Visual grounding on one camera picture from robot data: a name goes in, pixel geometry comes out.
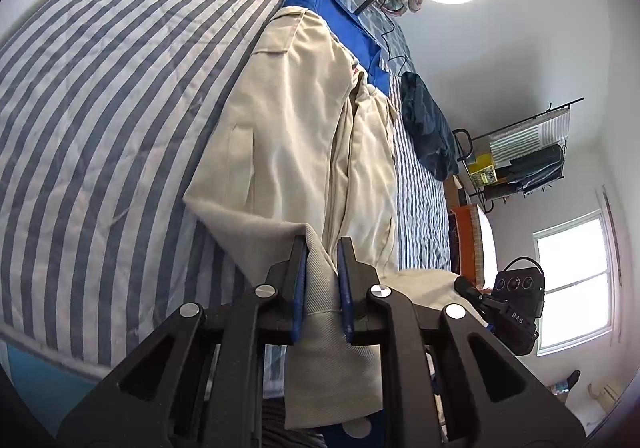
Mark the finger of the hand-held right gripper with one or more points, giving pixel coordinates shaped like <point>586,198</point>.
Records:
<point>472,295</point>

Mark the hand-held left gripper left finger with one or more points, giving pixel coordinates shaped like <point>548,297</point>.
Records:
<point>298,300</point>

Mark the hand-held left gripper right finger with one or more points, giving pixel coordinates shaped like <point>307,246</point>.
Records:
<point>346,300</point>

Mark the cream and blue jacket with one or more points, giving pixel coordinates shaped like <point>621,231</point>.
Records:
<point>285,138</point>

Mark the orange box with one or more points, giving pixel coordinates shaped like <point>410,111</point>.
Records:
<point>467,243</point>

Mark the window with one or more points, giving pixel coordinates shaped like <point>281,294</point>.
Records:
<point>575,278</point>

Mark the yellow box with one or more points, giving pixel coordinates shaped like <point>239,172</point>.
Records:
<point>482,171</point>

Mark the striped folded cloth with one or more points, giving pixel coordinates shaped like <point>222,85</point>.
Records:
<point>535,133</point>

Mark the dark blue cloth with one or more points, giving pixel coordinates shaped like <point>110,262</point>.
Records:
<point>427,123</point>

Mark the blue white striped bed sheet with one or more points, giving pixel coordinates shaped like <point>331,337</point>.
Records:
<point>125,103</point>

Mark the blue floor mat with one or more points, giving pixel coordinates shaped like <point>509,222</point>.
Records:
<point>45,383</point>

